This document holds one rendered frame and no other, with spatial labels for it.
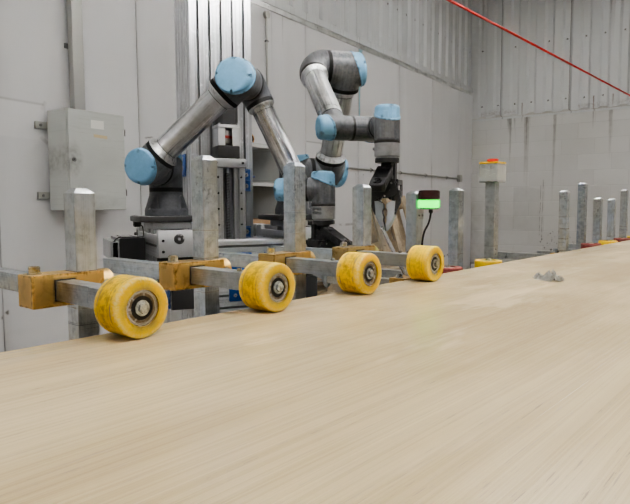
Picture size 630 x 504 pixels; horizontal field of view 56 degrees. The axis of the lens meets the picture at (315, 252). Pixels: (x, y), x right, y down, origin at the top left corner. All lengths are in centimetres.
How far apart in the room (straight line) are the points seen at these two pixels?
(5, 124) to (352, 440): 356
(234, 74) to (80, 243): 104
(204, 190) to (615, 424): 82
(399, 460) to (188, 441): 15
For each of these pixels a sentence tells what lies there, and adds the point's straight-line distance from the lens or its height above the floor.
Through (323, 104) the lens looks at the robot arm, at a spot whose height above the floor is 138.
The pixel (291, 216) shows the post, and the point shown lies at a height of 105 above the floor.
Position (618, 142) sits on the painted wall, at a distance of 944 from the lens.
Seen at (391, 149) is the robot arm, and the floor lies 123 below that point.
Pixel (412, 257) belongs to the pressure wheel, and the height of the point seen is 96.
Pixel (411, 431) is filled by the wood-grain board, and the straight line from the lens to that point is 47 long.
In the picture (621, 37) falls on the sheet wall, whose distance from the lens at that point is 970.
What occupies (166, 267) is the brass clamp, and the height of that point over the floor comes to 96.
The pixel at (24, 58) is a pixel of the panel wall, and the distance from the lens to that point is 401.
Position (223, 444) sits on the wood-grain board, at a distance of 45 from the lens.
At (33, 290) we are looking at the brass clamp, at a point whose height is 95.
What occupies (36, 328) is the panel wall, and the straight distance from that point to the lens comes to 399.
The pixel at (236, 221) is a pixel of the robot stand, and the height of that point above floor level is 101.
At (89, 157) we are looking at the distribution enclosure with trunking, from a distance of 386.
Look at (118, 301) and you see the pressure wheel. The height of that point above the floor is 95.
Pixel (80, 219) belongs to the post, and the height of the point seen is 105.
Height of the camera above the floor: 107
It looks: 4 degrees down
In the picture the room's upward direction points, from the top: straight up
